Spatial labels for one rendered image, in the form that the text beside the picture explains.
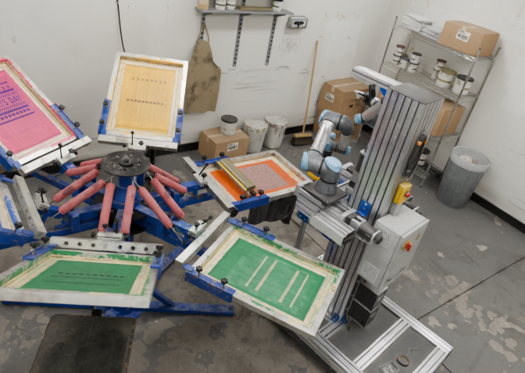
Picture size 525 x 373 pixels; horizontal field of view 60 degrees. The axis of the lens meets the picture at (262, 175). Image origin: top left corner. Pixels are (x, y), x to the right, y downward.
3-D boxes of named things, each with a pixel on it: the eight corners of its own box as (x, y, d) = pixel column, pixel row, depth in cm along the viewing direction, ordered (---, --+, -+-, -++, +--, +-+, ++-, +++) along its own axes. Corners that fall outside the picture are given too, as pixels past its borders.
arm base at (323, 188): (341, 192, 305) (344, 180, 300) (326, 199, 295) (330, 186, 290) (323, 181, 313) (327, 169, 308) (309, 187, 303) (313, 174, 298)
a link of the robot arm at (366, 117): (393, 102, 297) (354, 127, 342) (406, 102, 301) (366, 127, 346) (390, 86, 300) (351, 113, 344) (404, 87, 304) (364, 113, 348)
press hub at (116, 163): (137, 282, 372) (144, 138, 302) (157, 316, 347) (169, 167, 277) (89, 298, 350) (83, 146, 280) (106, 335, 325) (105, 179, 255)
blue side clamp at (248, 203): (264, 200, 337) (266, 192, 334) (268, 204, 334) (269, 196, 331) (230, 209, 321) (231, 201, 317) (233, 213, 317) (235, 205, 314)
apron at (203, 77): (214, 109, 553) (225, 22, 498) (216, 112, 548) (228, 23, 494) (174, 113, 523) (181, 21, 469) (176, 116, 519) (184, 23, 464)
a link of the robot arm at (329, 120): (321, 167, 288) (344, 110, 319) (298, 160, 291) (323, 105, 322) (318, 178, 298) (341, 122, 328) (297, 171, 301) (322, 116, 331)
